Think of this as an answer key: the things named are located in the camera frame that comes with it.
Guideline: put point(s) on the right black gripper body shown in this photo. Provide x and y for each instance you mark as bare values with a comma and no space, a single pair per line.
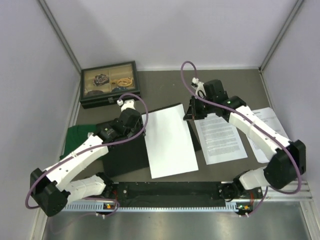
203,108

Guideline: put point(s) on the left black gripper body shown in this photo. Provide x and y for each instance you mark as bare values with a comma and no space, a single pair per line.
132,132

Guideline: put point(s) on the printed text paper sheet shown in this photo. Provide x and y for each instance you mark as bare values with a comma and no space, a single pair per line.
219,140

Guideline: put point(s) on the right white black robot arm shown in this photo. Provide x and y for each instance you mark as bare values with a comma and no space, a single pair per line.
286,158

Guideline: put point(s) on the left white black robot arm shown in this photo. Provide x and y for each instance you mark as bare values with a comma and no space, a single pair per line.
54,187

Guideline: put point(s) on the dark green glass-lid box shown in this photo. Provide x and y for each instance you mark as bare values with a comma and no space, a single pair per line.
103,85

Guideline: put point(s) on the green folded t-shirt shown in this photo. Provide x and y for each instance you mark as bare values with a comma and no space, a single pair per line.
76,135

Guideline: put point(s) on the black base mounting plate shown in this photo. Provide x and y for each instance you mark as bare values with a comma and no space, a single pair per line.
131,192

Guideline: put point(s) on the printed white paper sheets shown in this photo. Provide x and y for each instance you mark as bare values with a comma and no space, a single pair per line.
268,116

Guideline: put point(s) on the grey slotted cable duct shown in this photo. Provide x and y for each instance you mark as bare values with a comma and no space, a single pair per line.
107,207

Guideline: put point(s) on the aluminium rail frame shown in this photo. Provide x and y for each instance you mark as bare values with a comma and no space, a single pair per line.
279,195

